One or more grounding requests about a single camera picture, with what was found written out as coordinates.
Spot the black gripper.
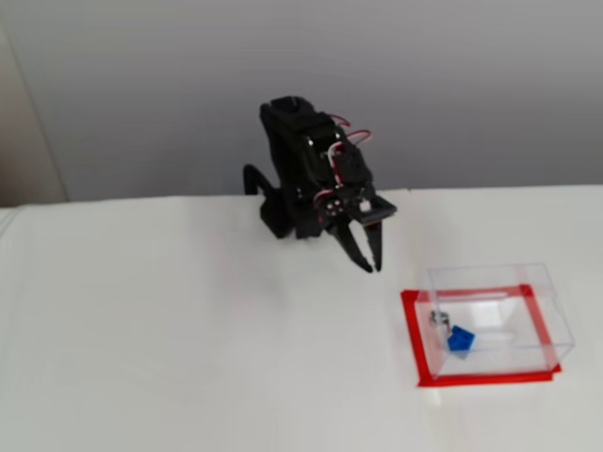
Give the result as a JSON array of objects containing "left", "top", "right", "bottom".
[{"left": 313, "top": 183, "right": 383, "bottom": 274}]

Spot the blue lego brick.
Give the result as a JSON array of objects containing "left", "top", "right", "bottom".
[{"left": 445, "top": 324, "right": 477, "bottom": 359}]

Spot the transparent plastic box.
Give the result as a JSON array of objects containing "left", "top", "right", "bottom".
[{"left": 414, "top": 262, "right": 577, "bottom": 380}]

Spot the silver cam lock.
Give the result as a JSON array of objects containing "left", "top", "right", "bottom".
[{"left": 427, "top": 309, "right": 452, "bottom": 331}]

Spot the black table clamp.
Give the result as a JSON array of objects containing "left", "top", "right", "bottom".
[{"left": 242, "top": 163, "right": 279, "bottom": 199}]

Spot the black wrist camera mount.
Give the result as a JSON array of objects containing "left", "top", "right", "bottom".
[{"left": 348, "top": 196, "right": 399, "bottom": 227}]

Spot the red white black servo cable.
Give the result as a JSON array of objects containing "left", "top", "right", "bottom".
[
  {"left": 329, "top": 114, "right": 373, "bottom": 142},
  {"left": 313, "top": 143, "right": 348, "bottom": 222}
]

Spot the red tape frame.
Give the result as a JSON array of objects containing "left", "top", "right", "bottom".
[{"left": 399, "top": 283, "right": 562, "bottom": 389}]

